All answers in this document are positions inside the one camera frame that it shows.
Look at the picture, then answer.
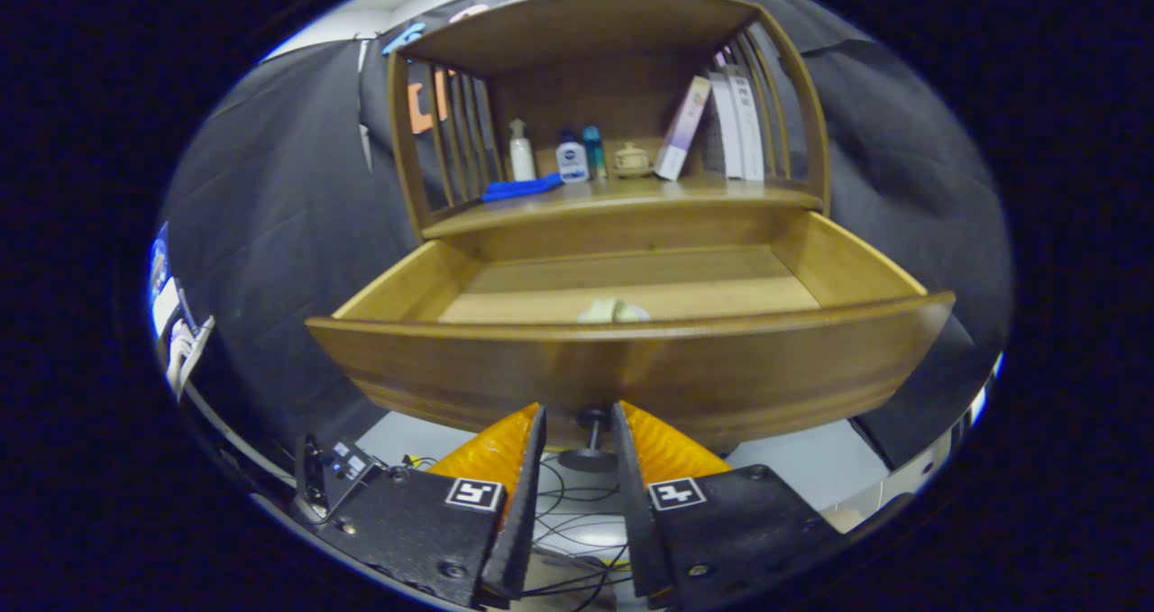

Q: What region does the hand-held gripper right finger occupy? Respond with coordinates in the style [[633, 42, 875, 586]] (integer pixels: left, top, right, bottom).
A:
[[611, 400, 844, 611]]

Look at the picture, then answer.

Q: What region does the black backdrop cloth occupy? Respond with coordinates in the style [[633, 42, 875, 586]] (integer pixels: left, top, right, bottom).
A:
[[158, 0, 1015, 469]]

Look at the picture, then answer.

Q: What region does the pale green soap grey dish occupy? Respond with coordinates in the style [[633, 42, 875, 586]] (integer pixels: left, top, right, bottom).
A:
[[577, 298, 652, 324]]

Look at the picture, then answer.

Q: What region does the beige lidded teacup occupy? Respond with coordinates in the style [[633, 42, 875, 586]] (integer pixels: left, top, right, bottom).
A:
[[611, 142, 655, 178]]

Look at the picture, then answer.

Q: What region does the purple cover book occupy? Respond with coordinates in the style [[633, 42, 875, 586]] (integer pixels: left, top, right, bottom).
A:
[[654, 76, 713, 182]]

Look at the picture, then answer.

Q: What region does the white power strip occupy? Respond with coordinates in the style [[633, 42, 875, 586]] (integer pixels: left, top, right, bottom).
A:
[[165, 315, 217, 401]]

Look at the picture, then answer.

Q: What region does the teal slim bottle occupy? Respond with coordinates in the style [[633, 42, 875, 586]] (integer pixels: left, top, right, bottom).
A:
[[582, 125, 608, 180]]

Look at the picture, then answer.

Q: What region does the white pump bottle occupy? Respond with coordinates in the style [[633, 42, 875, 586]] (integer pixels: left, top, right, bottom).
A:
[[508, 118, 536, 182]]

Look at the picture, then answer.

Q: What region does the white lotion bottle blue cap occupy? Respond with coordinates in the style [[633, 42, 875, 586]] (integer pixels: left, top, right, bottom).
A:
[[555, 131, 591, 185]]

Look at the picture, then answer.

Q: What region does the plain white book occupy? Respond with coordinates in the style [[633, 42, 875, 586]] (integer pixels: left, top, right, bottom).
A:
[[708, 71, 746, 180]]

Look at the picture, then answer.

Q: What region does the blue folded cloth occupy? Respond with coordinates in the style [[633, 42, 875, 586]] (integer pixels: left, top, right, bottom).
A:
[[481, 172, 564, 203]]

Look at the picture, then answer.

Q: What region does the white book with black characters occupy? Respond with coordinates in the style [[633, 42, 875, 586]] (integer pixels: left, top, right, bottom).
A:
[[724, 65, 765, 183]]

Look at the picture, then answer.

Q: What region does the wooden cabinet with slatted shelf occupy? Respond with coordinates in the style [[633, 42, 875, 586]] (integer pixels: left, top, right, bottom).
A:
[[388, 0, 832, 261]]

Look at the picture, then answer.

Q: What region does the wooden countertop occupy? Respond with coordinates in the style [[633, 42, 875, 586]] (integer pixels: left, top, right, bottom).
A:
[[422, 177, 826, 239]]

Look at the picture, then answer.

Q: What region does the blue white poster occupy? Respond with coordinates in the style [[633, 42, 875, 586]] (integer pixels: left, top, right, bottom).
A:
[[149, 233, 181, 338]]

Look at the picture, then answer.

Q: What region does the black electronic box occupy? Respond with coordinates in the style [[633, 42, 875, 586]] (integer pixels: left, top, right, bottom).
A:
[[298, 436, 384, 516]]

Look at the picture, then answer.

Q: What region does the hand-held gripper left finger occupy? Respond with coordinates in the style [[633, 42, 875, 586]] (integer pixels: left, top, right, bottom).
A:
[[314, 402, 548, 609]]

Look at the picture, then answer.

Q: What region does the dark patterned book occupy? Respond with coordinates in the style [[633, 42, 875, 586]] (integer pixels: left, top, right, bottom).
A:
[[701, 98, 728, 178]]

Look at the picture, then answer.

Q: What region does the black cable bundle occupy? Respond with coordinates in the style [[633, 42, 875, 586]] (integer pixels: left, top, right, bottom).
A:
[[401, 454, 650, 611]]

